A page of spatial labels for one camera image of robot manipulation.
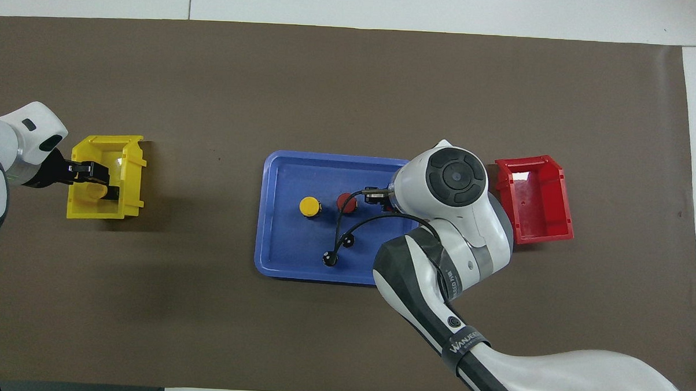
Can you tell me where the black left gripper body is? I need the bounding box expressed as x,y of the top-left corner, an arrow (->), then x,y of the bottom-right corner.
35,149 -> 78,190

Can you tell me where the yellow push button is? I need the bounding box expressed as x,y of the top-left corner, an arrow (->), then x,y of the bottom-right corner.
299,196 -> 323,219
83,182 -> 121,202

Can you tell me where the blue plastic tray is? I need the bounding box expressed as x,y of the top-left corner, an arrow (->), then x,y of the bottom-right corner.
253,150 -> 423,288

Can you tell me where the yellow plastic bin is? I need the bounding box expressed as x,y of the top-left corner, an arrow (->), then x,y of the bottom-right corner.
66,132 -> 149,222

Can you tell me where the red plastic bin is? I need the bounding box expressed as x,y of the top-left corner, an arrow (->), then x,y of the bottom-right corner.
492,153 -> 577,247

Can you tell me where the brown paper mat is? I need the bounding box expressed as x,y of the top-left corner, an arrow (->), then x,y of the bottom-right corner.
0,13 -> 696,391

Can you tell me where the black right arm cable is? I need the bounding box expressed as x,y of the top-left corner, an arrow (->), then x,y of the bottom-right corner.
332,185 -> 448,263

